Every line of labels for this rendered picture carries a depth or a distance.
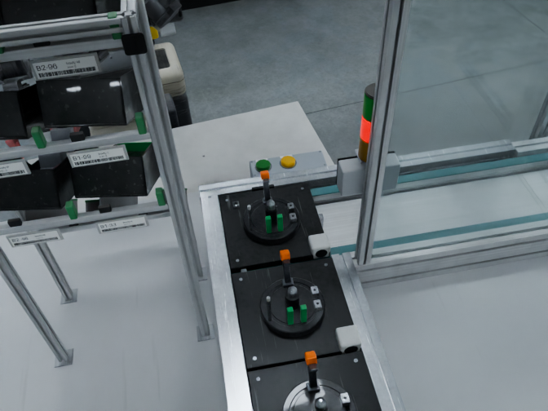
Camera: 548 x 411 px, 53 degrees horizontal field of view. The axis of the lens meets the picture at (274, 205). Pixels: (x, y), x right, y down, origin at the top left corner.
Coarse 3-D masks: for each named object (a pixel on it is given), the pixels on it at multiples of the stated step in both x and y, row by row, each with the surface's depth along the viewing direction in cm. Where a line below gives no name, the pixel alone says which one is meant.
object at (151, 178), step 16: (128, 144) 123; (144, 144) 123; (128, 160) 95; (144, 160) 96; (80, 176) 96; (96, 176) 96; (112, 176) 96; (128, 176) 96; (144, 176) 96; (80, 192) 98; (96, 192) 98; (112, 192) 98; (128, 192) 98; (144, 192) 98
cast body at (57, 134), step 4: (56, 128) 114; (60, 128) 114; (64, 128) 114; (68, 128) 114; (72, 128) 114; (52, 132) 113; (56, 132) 114; (60, 132) 114; (64, 132) 114; (68, 132) 114; (52, 136) 114; (56, 136) 114; (60, 136) 114; (64, 136) 114; (68, 136) 114; (52, 140) 114; (56, 140) 114
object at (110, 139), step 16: (16, 48) 71; (32, 48) 71; (48, 48) 71; (64, 48) 72; (80, 48) 72; (96, 48) 72; (48, 128) 100; (32, 144) 83; (48, 144) 82; (64, 144) 83; (80, 144) 83; (96, 144) 84; (0, 160) 82; (160, 176) 113; (112, 208) 95; (128, 208) 95; (144, 208) 95; (160, 208) 96; (32, 224) 93; (48, 224) 94; (64, 224) 94
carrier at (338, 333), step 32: (256, 288) 124; (288, 288) 115; (320, 288) 123; (256, 320) 118; (288, 320) 114; (320, 320) 116; (352, 320) 117; (256, 352) 113; (288, 352) 113; (320, 352) 112
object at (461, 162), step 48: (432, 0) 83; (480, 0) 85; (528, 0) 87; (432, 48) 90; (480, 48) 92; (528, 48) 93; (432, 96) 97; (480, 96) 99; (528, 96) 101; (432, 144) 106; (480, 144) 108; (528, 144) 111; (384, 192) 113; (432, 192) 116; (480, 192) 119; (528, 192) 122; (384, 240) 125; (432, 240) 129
